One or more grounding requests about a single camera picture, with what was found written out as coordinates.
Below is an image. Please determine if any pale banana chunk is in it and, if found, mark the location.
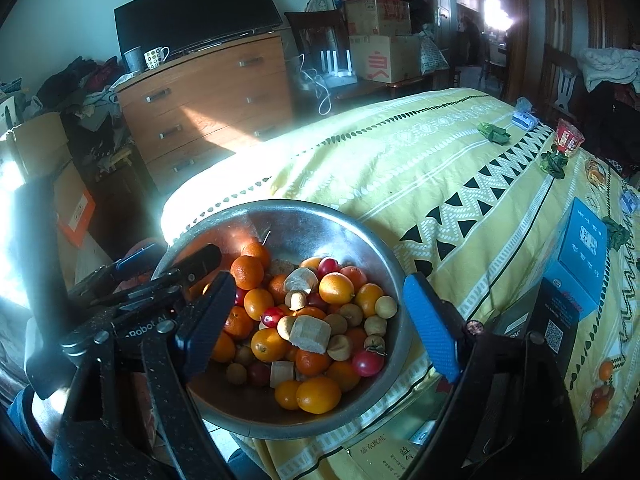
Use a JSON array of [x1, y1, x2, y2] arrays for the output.
[[288, 315, 334, 352], [269, 361, 296, 389], [283, 267, 320, 294]]

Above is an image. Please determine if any pile of longans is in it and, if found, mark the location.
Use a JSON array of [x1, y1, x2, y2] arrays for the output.
[[225, 290, 399, 387]]

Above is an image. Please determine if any wooden dresser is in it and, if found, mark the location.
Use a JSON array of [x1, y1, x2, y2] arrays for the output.
[[115, 29, 297, 197]]

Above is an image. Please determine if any white cloth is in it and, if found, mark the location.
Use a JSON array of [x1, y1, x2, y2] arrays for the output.
[[576, 47, 640, 94]]

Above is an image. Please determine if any pale printed box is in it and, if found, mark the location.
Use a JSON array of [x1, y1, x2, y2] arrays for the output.
[[344, 431, 432, 480]]

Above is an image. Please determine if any white spotted mug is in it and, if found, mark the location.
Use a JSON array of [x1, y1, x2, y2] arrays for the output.
[[143, 45, 171, 69]]

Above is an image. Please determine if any mixed fruit in bowl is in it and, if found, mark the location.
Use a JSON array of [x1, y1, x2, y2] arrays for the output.
[[202, 241, 386, 416]]

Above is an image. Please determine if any metal bowl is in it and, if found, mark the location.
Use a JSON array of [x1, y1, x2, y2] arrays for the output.
[[150, 199, 414, 437]]

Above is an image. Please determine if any blue and green printed box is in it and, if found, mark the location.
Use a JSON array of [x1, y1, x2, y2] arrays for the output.
[[542, 196, 609, 322]]

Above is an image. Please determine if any red instant noodle cup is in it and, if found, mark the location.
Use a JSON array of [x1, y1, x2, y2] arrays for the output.
[[554, 119, 586, 154]]

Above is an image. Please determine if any cardboard box with red print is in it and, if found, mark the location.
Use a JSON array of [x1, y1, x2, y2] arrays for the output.
[[344, 0, 412, 37]]

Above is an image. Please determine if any pile of clothes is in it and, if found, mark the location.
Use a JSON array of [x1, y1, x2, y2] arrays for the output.
[[32, 56, 128, 163]]

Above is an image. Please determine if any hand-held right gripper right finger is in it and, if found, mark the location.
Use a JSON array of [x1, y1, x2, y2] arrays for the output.
[[402, 272, 586, 480]]

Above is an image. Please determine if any patterned bag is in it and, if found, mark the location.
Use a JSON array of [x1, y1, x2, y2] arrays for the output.
[[419, 35, 451, 77]]

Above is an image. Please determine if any black box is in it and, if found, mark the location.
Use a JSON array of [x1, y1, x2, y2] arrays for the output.
[[531, 279, 582, 387]]

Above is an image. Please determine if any black flat television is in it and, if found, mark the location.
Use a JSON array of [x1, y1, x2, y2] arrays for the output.
[[113, 0, 284, 59]]

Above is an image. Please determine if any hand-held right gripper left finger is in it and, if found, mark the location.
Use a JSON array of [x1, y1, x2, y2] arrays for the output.
[[52, 271, 237, 480]]

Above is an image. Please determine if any dark box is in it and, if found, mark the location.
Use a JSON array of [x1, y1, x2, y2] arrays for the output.
[[492, 292, 540, 350]]

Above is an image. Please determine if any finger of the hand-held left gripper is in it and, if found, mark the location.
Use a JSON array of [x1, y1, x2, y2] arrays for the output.
[[150, 243, 222, 288], [75, 242, 162, 302]]

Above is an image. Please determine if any cardboard box with orange label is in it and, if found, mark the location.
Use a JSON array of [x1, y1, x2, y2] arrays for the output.
[[0, 111, 97, 248]]

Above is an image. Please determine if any large cardboard box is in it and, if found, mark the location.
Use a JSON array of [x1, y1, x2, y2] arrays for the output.
[[348, 34, 422, 85]]

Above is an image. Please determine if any blue and white packet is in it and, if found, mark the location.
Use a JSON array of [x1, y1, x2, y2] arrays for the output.
[[511, 109, 538, 132]]

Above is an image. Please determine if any yellow patterned blanket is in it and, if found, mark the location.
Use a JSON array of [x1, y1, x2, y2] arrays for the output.
[[160, 87, 640, 480]]

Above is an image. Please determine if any white cable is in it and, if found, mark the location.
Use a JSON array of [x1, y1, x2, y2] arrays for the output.
[[297, 54, 334, 117]]

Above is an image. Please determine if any dark wooden chair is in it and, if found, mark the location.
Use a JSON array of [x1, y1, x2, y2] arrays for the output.
[[284, 9, 352, 92], [541, 44, 582, 112]]

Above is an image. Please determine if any grey door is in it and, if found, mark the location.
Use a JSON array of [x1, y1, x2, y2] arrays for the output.
[[431, 0, 459, 63]]

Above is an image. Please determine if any white router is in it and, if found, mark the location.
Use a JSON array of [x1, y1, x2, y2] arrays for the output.
[[312, 48, 359, 87]]

